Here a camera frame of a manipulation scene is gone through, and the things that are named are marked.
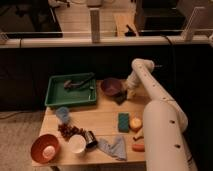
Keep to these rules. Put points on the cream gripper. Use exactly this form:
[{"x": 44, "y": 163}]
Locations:
[{"x": 130, "y": 94}]

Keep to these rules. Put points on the black eraser block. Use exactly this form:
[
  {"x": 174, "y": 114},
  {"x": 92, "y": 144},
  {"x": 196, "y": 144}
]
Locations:
[{"x": 120, "y": 97}]

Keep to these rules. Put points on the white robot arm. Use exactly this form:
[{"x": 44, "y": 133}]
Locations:
[{"x": 163, "y": 123}]

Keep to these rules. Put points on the blue plastic cup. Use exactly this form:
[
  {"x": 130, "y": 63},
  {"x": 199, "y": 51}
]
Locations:
[{"x": 63, "y": 114}]

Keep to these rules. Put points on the purple bowl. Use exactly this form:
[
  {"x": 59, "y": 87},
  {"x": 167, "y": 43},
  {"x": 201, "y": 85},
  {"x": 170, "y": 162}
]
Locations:
[{"x": 111, "y": 86}]

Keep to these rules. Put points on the green sponge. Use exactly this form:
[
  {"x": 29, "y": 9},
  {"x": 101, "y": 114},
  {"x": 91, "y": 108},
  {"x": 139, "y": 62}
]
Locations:
[{"x": 123, "y": 122}]

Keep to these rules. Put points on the orange carrot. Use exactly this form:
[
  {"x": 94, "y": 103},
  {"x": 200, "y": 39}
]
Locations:
[{"x": 138, "y": 147}]

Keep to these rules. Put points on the blue grey cloth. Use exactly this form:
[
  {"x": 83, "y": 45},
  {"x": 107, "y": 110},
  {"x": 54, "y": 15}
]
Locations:
[{"x": 116, "y": 150}]

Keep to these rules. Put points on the black stapler on desk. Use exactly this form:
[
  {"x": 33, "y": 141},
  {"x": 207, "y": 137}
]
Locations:
[{"x": 130, "y": 31}]

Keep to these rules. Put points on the black metal can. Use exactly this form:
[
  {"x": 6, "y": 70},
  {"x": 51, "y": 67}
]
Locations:
[{"x": 91, "y": 140}]

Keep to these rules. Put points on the grey tool in tray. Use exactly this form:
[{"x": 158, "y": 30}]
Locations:
[{"x": 69, "y": 85}]

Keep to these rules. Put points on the green plastic tray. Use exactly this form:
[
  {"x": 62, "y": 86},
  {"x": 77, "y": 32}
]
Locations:
[{"x": 57, "y": 95}]

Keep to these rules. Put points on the bunch of dark grapes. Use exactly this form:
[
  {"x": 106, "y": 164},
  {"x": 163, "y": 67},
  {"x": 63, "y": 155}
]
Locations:
[{"x": 67, "y": 131}]

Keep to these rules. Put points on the black monitor box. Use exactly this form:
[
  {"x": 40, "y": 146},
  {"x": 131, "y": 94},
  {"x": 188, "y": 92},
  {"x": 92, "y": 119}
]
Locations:
[{"x": 158, "y": 15}]

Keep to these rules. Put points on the white egg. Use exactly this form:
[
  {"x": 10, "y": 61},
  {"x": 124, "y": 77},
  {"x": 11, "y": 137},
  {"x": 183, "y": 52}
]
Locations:
[{"x": 49, "y": 152}]

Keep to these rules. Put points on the red bowl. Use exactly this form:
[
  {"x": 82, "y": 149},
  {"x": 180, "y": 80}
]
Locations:
[{"x": 40, "y": 144}]

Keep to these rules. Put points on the white metal rail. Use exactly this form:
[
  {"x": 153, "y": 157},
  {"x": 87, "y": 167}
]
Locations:
[{"x": 104, "y": 41}]

